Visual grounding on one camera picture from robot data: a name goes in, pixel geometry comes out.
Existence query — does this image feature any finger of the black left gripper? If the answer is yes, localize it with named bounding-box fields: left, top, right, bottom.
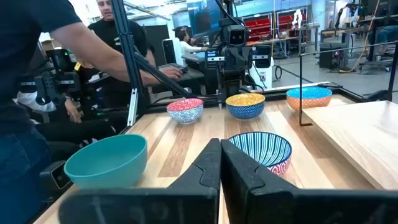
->
left=251, top=45, right=273, bottom=69
left=204, top=48, right=225, bottom=70

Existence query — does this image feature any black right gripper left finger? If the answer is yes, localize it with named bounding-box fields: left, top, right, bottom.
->
left=58, top=138, right=223, bottom=224

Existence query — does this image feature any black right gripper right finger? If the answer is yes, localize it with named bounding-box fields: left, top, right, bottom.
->
left=220, top=139, right=398, bottom=224

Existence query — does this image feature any yellow inside blue diamond bowl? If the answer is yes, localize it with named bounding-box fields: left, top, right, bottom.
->
left=225, top=93, right=266, bottom=121

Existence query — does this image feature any blue striped red wave bowl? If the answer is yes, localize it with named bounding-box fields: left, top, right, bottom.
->
left=228, top=131, right=292, bottom=177

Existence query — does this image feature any red herringbone grey patterned bowl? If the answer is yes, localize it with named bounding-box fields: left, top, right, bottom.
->
left=166, top=98, right=204, bottom=125

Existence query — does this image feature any blue inside orange patterned bowl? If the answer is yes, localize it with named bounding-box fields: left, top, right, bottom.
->
left=285, top=86, right=333, bottom=111

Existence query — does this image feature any teal plastic bowl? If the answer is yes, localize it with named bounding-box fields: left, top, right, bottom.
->
left=63, top=134, right=149, bottom=190

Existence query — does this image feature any white computer tower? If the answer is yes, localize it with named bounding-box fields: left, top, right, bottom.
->
left=248, top=57, right=275, bottom=90

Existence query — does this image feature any red bin rack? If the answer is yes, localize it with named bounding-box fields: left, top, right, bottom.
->
left=276, top=8, right=308, bottom=35
left=242, top=14, right=274, bottom=43

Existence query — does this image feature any person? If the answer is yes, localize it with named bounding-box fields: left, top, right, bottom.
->
left=174, top=26, right=205, bottom=58
left=0, top=0, right=184, bottom=224
left=86, top=0, right=156, bottom=108
left=14, top=90, right=131, bottom=147

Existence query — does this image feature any large black monitor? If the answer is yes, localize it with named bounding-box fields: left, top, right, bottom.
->
left=186, top=0, right=223, bottom=38

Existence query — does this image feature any black keyboard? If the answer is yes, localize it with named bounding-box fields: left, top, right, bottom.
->
left=157, top=62, right=188, bottom=74

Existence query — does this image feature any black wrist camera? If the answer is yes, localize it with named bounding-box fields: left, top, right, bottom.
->
left=228, top=24, right=249, bottom=46

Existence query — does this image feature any black aluminium frame post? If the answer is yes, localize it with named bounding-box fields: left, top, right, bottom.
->
left=110, top=0, right=200, bottom=127

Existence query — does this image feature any yellow hanging cable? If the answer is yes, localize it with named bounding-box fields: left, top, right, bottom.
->
left=338, top=0, right=381, bottom=74

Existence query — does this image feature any black table-level camera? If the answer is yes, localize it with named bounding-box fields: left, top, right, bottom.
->
left=39, top=160, right=73, bottom=198

